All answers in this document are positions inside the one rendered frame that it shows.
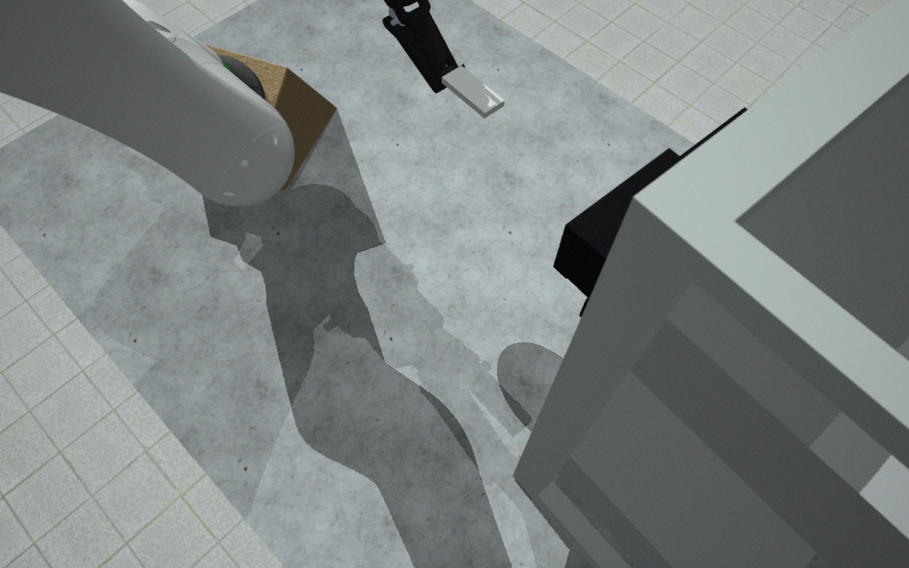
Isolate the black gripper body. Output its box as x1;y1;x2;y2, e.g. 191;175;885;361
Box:
384;0;419;8

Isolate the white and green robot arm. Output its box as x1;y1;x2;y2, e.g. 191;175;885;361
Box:
0;0;294;207

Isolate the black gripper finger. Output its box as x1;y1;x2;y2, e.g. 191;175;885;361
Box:
383;0;505;118

